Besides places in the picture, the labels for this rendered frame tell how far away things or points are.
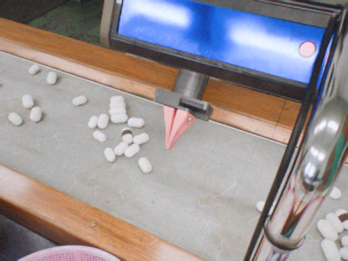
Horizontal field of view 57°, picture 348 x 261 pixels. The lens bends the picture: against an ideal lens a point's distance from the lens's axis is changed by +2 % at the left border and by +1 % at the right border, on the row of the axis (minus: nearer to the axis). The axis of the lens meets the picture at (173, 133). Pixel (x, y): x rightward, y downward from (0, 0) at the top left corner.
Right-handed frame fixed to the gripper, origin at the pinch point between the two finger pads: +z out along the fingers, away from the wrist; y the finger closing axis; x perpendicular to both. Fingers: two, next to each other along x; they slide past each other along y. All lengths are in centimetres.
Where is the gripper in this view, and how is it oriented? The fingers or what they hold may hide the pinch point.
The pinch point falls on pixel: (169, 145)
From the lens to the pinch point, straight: 58.2
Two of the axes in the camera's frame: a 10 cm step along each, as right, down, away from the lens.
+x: 2.8, 1.1, 9.5
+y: 9.0, 3.1, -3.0
